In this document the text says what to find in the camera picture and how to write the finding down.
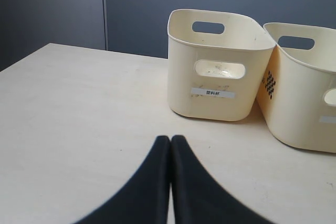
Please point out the cream bin left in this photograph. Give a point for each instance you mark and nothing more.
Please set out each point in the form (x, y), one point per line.
(216, 63)

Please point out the cream bin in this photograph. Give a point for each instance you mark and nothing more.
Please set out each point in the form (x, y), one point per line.
(216, 63)
(297, 92)

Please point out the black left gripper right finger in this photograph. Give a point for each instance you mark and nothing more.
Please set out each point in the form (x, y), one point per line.
(198, 197)

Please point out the cream bin middle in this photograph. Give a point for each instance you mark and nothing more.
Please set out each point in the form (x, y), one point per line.
(297, 92)

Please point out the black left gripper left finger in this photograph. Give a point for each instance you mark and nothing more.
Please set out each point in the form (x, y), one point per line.
(144, 198)

